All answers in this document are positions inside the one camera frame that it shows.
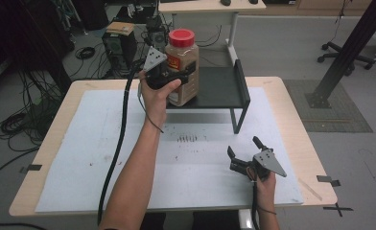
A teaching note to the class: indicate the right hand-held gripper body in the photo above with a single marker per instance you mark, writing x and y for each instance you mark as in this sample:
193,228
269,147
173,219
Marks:
266,161

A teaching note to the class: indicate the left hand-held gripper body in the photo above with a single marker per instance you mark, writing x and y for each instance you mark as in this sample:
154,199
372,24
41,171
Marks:
155,76

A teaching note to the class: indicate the red lid seasoning jar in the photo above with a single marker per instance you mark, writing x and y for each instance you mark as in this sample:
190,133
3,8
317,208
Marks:
183,51

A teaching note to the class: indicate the black metal shelf rack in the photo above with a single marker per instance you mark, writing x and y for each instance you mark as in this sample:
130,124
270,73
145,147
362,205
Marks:
221,86

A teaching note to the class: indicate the person's left hand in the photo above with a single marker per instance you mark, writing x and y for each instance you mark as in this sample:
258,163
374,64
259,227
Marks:
155,103

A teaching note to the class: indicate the person's right hand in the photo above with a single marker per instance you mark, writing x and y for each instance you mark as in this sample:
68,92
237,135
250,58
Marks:
266,191

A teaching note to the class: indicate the white foam board mat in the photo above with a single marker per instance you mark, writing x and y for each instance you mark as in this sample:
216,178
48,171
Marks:
208,179

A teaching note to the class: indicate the black computer tower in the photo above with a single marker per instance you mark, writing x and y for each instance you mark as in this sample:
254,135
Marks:
119,48

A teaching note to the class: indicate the brown cardboard box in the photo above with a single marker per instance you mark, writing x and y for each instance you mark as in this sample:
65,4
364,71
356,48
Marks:
120,28

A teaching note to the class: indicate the white table leg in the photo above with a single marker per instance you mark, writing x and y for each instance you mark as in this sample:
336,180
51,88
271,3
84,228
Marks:
246,219

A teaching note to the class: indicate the black tape strip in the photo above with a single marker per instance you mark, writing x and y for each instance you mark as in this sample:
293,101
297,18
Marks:
32,167
328,180

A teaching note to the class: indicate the light wood desk white legs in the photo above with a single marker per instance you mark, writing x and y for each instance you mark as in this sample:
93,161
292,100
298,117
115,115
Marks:
208,5

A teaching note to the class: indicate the person's dark trousers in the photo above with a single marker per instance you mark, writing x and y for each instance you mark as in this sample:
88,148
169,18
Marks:
215,221

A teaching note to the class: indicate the grey floor mat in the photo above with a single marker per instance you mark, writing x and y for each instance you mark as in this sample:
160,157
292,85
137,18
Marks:
333,111

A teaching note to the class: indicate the black tape cross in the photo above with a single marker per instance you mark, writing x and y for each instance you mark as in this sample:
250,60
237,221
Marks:
338,209

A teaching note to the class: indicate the black office chair base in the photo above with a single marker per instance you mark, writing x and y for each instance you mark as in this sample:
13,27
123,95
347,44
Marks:
339,52

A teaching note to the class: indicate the dark curtain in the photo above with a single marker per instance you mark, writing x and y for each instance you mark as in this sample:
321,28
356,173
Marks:
26,38

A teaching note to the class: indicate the open frame computer tower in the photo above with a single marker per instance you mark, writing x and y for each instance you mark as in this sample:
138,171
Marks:
157,35

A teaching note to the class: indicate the black metal post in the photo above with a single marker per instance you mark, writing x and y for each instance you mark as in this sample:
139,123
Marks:
352,48

